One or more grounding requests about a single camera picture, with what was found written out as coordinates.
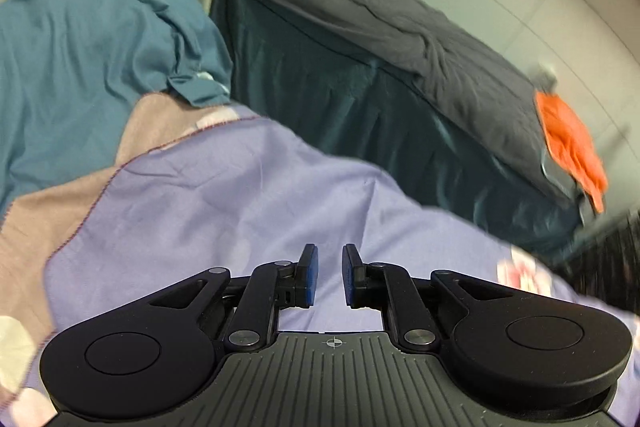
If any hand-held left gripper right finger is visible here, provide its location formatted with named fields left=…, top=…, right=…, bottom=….
left=341, top=244, right=507, bottom=354

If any teal blue garment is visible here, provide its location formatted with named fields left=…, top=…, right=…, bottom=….
left=0, top=0, right=236, bottom=218

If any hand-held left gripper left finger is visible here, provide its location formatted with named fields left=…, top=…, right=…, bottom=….
left=145, top=244, right=321, bottom=354

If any purple floral blanket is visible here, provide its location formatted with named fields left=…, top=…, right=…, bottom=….
left=0, top=94, right=640, bottom=427

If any grey quilt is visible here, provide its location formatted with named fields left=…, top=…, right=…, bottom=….
left=232, top=0, right=601, bottom=228

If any dark teal bed skirt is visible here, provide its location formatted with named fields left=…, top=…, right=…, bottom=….
left=210, top=0, right=591, bottom=258

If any orange cloth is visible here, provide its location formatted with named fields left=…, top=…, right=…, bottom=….
left=534, top=91, right=610, bottom=214

